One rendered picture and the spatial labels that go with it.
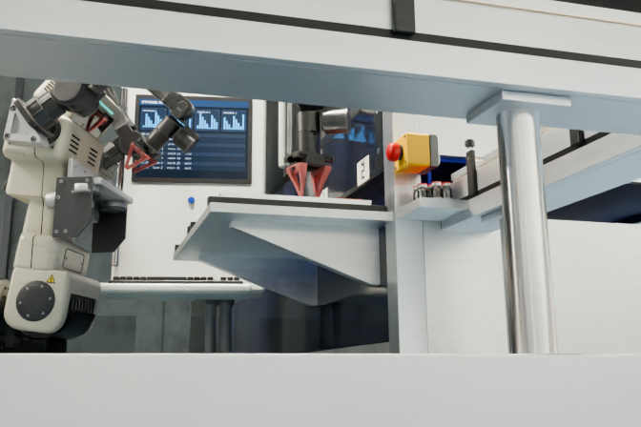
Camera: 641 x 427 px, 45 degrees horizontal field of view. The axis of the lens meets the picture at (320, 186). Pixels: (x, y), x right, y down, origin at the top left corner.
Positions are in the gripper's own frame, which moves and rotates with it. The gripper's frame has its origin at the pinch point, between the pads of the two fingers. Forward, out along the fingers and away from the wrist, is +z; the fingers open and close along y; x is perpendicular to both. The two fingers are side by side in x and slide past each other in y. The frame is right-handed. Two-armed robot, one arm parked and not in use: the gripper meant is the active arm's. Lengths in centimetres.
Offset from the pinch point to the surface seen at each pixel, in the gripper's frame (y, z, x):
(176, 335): 74, 14, 276
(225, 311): 21, 18, 92
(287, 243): -7.3, 12.4, -2.5
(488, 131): 34.6, -13.7, -23.9
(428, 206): 9.5, 8.3, -31.2
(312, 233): -1.7, 9.8, -4.0
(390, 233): 11.8, 10.9, -14.8
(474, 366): -33, 41, -89
